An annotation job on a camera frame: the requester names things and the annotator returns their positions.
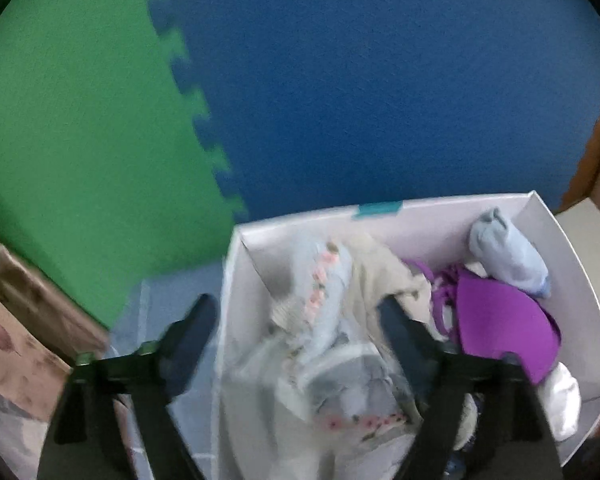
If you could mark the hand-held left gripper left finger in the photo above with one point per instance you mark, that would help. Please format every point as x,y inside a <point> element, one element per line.
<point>190,345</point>

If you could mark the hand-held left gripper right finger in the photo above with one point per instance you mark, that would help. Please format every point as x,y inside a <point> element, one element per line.
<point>405,340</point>

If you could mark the beige garment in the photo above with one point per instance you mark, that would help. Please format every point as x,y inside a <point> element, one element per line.
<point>375,270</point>

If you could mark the light blue floral underwear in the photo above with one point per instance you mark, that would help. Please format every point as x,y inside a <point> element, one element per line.
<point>330,310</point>

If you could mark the purple bra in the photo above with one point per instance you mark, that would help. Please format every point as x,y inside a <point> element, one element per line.
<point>500,320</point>

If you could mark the light blue socks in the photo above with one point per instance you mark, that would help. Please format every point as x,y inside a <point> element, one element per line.
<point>510,255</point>

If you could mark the white shoe box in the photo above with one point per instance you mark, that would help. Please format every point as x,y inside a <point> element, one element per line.
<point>570,285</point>

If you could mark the blue checked cloth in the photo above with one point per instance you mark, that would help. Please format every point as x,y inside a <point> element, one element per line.
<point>145,305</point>

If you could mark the white rolled garment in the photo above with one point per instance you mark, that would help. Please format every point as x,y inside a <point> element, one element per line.
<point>560,400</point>

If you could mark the floral pillow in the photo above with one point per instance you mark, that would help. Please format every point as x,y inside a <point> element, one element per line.
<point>20,330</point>

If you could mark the white curved board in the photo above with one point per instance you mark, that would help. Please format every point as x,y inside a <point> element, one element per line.
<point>585,220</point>

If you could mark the green foam mat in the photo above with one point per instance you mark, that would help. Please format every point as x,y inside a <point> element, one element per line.
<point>80,135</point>

